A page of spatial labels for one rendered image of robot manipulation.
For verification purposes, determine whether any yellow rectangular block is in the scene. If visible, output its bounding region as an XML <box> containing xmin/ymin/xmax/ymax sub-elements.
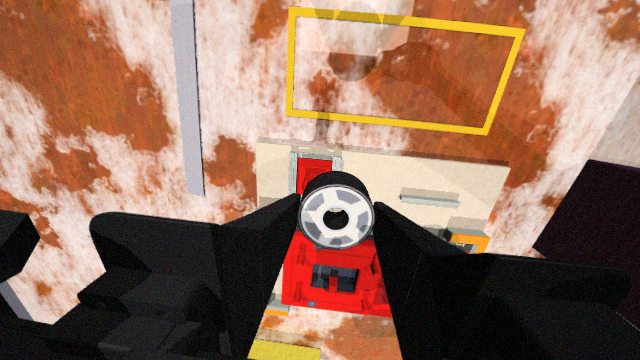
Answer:
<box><xmin>248</xmin><ymin>338</ymin><xmax>320</xmax><ymax>360</ymax></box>

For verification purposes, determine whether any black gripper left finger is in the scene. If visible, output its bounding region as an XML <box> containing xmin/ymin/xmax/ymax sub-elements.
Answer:
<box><xmin>88</xmin><ymin>193</ymin><xmax>301</xmax><ymax>358</ymax></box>

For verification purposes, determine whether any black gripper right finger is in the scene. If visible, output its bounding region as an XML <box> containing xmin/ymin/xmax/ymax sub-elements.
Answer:
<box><xmin>373</xmin><ymin>201</ymin><xmax>632</xmax><ymax>360</ymax></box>

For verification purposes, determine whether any black and white toy wheel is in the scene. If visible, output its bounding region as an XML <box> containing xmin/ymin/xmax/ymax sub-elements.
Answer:
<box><xmin>297</xmin><ymin>171</ymin><xmax>375</xmax><ymax>250</ymax></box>

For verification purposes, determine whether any yellow rectangular outline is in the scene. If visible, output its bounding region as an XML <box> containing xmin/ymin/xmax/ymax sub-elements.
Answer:
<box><xmin>286</xmin><ymin>6</ymin><xmax>526</xmax><ymax>136</ymax></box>

